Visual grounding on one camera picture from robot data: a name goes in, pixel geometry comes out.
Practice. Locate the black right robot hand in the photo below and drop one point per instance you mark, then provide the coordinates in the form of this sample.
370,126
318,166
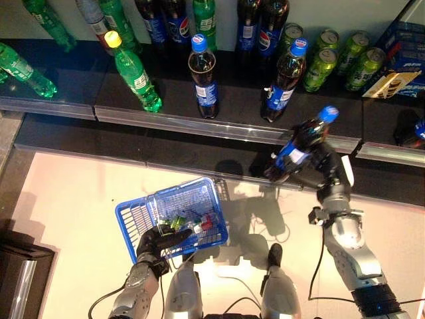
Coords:
328,169

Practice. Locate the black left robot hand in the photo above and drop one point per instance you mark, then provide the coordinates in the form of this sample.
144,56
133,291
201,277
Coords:
149,244

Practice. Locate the water bottle red cap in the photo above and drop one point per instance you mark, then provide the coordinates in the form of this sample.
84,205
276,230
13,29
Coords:
206,224
94,23

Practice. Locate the blue plastic shopping basket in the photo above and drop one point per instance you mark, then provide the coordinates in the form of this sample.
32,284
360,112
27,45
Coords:
206,196

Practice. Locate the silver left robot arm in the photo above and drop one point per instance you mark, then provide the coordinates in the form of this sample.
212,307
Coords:
136,292

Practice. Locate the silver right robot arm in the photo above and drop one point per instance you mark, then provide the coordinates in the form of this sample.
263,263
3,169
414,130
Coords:
352,246

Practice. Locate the silver left robot leg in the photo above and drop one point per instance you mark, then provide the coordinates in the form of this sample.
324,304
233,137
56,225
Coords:
182,295

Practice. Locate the silver robot leg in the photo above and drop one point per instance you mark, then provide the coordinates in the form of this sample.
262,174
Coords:
279,295
182,295

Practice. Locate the green soda can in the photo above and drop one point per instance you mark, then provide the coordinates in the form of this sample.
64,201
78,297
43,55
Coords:
327,38
318,71
292,31
353,50
365,71

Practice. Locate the black right robot foot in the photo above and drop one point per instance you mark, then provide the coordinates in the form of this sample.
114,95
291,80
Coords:
275,256

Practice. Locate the blue cardboard box gold print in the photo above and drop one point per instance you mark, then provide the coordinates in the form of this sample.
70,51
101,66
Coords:
401,56

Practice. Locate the silver right robot leg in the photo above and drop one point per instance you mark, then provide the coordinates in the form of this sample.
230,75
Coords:
279,295

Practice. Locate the black side cabinet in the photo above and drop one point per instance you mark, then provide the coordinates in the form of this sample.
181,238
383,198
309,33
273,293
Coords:
13,276

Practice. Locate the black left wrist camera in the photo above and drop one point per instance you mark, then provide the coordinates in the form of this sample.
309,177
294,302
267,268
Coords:
161,267

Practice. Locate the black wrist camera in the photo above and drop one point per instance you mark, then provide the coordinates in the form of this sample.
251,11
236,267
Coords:
317,216
161,267

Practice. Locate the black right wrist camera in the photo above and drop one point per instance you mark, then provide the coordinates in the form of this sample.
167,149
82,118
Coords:
317,216

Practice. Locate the black shelf board clear rail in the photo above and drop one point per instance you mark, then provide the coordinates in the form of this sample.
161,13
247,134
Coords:
239,109
76,83
378,133

